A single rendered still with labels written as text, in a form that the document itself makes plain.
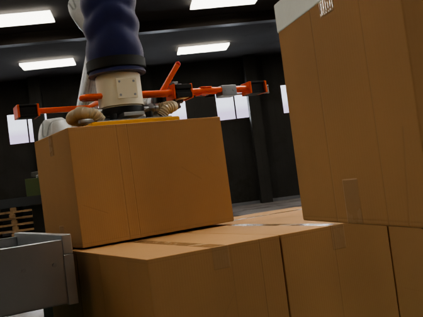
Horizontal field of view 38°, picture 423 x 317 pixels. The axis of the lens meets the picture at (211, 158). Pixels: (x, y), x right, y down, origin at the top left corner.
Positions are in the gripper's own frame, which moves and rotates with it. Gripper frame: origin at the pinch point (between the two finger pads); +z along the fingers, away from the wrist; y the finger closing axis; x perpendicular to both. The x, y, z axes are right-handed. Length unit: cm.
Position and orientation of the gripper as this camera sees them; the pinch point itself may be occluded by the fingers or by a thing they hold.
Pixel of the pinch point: (181, 92)
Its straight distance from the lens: 250.4
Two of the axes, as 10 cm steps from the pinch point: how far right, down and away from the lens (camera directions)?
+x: -8.7, 0.9, -4.9
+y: 1.2, 9.9, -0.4
